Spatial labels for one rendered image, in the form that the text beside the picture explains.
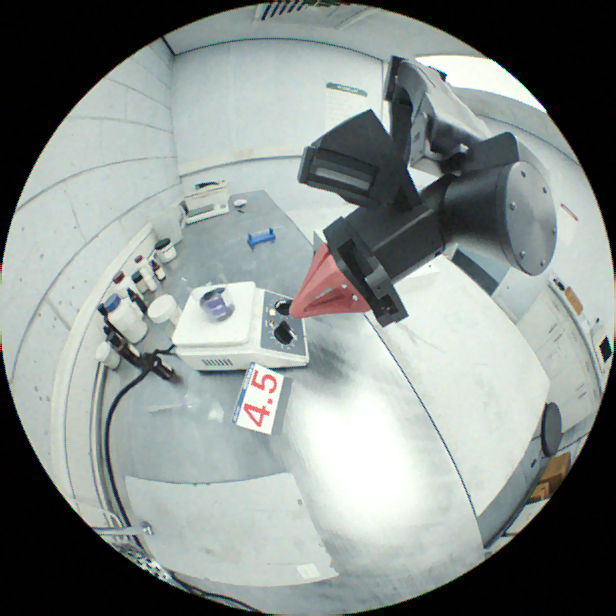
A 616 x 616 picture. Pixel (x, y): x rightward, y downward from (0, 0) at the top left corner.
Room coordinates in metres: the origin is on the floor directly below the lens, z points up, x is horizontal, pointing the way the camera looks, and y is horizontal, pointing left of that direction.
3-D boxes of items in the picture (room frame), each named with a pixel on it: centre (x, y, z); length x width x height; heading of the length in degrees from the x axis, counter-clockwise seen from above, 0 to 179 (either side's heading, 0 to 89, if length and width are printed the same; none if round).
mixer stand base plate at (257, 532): (-0.18, 0.13, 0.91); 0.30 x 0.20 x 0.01; 109
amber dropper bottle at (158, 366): (0.09, 0.26, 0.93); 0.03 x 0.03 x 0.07
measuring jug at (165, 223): (0.68, 0.62, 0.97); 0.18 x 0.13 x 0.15; 152
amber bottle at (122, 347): (0.10, 0.37, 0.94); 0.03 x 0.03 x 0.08
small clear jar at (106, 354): (0.08, 0.45, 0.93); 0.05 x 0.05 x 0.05
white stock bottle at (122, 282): (0.27, 0.51, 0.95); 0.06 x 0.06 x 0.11
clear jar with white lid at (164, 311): (0.18, 0.28, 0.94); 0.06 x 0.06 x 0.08
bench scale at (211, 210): (1.02, 0.60, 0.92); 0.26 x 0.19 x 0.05; 114
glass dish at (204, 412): (0.04, 0.16, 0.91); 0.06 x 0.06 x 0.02
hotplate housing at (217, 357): (0.17, 0.12, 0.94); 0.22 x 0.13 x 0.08; 96
